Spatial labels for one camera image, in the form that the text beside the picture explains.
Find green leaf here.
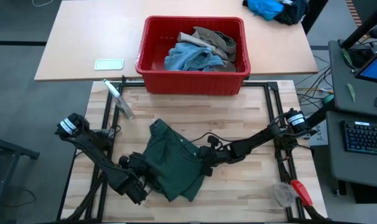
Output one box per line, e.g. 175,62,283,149
346,82,356,103
342,48,353,68

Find white paper label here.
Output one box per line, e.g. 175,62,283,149
309,119,330,147

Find black coiled cable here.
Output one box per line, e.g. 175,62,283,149
347,46,371,68

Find clear plastic water bottle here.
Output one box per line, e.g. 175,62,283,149
102,78,136,121

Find crumpled clear plastic bag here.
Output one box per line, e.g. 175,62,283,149
268,182,299,208

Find black aluminium table frame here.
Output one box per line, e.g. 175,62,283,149
56,76,331,223

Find grey metal stand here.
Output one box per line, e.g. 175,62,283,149
0,126,40,218

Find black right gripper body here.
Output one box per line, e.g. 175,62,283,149
198,136,236,177

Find red-handled clamp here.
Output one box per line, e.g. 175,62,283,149
290,179,329,222

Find dark navy garment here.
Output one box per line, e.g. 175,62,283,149
274,0,310,26

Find beige khaki garment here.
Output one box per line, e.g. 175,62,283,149
177,26,238,74

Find bright blue garment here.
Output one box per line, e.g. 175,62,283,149
243,0,285,22

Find black backlit keyboard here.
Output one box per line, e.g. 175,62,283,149
340,119,377,156

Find grey desk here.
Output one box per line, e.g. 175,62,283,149
326,110,377,190
327,39,377,119

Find light blue shirt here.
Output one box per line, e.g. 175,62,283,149
164,42,225,73

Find dark green button shirt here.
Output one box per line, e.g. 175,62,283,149
142,118,207,202

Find beige wooden table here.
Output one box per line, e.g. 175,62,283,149
34,0,319,82

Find orange striped panel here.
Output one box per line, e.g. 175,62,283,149
345,0,363,27

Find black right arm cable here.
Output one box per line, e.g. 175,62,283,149
179,132,239,163

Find red plastic laundry bin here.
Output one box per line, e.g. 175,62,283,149
134,16,251,97

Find monitor with blue screen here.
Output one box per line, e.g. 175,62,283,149
355,43,377,85

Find floor cable bundle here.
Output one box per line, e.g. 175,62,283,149
296,55,335,108

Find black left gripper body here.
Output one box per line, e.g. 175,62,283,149
118,151,152,205

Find black monitor pole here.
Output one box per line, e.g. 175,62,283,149
340,1,377,50

